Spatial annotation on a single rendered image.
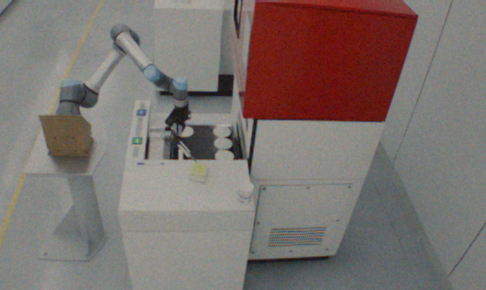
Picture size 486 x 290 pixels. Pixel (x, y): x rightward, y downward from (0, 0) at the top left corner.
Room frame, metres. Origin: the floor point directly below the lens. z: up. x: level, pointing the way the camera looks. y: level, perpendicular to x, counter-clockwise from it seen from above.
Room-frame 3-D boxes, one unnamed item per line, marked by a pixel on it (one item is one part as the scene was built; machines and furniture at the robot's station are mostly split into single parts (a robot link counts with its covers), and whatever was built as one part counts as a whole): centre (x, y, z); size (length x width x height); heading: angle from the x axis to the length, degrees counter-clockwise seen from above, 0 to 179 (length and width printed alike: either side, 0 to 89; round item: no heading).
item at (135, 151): (1.83, 0.62, 0.89); 0.55 x 0.09 x 0.14; 11
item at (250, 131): (2.07, 0.07, 1.02); 0.82 x 0.03 x 0.40; 11
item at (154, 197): (1.44, 0.28, 0.89); 0.62 x 0.35 x 0.14; 101
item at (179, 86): (1.89, 0.40, 1.21); 0.09 x 0.08 x 0.11; 67
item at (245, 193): (1.38, -0.01, 1.01); 0.07 x 0.07 x 0.10
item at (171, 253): (1.74, 0.34, 0.41); 0.97 x 0.64 x 0.82; 11
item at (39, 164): (1.74, 1.03, 0.75); 0.45 x 0.44 x 0.13; 101
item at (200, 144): (1.84, 0.25, 0.90); 0.34 x 0.34 x 0.01; 11
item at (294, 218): (2.13, -0.26, 0.41); 0.82 x 0.71 x 0.82; 11
